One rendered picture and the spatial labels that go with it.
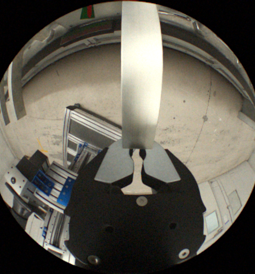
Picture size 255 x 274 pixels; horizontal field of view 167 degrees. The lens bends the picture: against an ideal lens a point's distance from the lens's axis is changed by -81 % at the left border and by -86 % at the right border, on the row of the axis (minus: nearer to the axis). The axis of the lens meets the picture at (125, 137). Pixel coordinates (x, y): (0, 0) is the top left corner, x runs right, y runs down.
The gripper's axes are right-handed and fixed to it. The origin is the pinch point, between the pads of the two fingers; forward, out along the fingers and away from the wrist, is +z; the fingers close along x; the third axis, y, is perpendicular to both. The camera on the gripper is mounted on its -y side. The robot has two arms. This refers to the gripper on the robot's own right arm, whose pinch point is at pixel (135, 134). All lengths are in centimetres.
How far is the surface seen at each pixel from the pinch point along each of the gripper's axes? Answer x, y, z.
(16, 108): -23.5, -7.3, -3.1
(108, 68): -23, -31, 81
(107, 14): -6.9, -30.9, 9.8
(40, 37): -28.8, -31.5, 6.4
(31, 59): -42, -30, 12
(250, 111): 238, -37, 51
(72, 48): -56, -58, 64
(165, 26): 9.6, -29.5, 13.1
